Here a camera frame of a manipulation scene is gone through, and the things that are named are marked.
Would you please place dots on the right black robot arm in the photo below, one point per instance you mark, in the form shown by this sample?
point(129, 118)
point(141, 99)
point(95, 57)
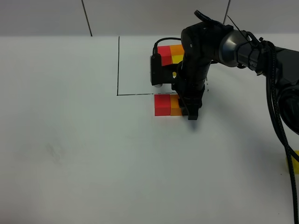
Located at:
point(210, 42)

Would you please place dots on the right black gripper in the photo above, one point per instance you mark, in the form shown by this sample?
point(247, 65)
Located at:
point(190, 85)

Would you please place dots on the yellow template block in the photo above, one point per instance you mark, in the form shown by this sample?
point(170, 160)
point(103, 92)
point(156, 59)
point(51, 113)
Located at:
point(177, 58)

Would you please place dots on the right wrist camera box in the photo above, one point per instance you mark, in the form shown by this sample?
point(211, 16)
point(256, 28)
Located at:
point(160, 74)

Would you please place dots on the orange template block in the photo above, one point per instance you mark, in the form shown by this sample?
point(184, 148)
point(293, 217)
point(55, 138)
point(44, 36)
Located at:
point(176, 50)

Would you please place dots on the red template block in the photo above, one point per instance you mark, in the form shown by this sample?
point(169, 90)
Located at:
point(165, 53)

